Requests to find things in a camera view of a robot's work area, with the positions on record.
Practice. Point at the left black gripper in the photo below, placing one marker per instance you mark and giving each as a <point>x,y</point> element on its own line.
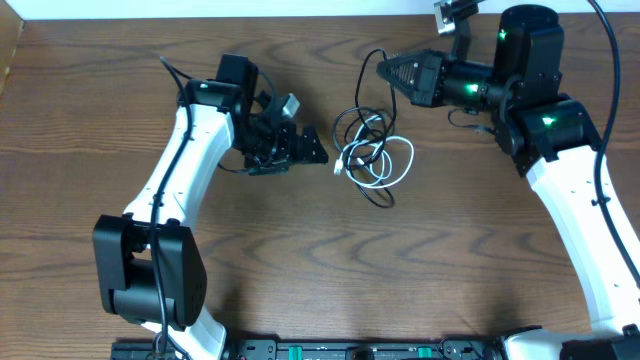
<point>289,144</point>

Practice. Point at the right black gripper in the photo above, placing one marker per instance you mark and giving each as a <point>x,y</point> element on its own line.
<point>430,74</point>

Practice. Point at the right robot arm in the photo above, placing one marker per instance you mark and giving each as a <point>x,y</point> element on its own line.
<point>556,147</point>

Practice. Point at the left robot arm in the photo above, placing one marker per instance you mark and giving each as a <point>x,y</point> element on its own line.
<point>149,268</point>

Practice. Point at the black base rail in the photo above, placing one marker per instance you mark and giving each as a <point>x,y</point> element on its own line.
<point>447,348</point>

